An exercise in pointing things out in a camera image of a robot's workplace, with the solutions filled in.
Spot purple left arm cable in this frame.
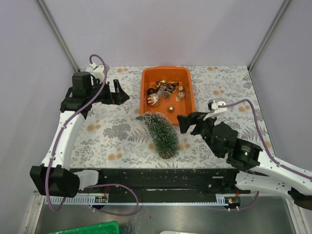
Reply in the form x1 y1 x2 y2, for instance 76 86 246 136
46 54 139 216

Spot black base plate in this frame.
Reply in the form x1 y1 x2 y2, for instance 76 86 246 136
83 168 238 204

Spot clear plastic ornament tag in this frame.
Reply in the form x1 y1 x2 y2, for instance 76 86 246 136
157 86 166 98

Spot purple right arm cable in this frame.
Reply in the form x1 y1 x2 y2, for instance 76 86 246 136
218 99 312 212

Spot floral patterned table mat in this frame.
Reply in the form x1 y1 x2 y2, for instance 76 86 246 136
63 64 277 169

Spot small green christmas tree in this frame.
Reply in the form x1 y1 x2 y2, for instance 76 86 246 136
136 112 180 159

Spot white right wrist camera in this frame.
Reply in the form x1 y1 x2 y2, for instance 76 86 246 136
203 98 227 120

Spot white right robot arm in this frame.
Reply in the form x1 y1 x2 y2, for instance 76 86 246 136
177 110 312 210

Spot dark brown bauble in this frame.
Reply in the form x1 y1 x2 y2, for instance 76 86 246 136
147 88 156 95

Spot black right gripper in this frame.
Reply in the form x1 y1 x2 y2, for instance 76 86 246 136
176 110 221 156

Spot brown pine cone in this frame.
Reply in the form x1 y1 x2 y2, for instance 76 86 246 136
162 91 171 99

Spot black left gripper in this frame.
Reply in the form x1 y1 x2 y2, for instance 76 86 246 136
87 78 130 105

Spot aluminium frame post left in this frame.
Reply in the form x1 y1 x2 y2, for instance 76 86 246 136
36 0 80 72

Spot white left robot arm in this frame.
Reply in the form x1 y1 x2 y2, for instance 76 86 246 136
30 72 130 197

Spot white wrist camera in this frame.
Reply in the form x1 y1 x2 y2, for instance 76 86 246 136
203 98 227 120
89 62 106 81

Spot grey slotted cable duct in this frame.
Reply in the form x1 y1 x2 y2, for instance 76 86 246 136
45 196 231 206

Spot green plastic crate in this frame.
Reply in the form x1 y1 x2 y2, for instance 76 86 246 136
53 221 120 234

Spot gold and brown ornament pile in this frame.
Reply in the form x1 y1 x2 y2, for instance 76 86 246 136
156 79 179 93

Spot large gold striped bauble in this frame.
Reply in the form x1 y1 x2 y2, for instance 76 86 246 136
147 93 159 107

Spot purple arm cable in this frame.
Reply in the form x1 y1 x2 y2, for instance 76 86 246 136
46 54 139 216
218 99 312 212

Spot orange plastic tub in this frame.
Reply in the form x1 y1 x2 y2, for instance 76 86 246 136
140 66 195 115

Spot small gold bauble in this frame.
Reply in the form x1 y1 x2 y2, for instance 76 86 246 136
167 105 175 113

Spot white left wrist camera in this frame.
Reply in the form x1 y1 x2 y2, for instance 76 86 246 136
89 62 106 81

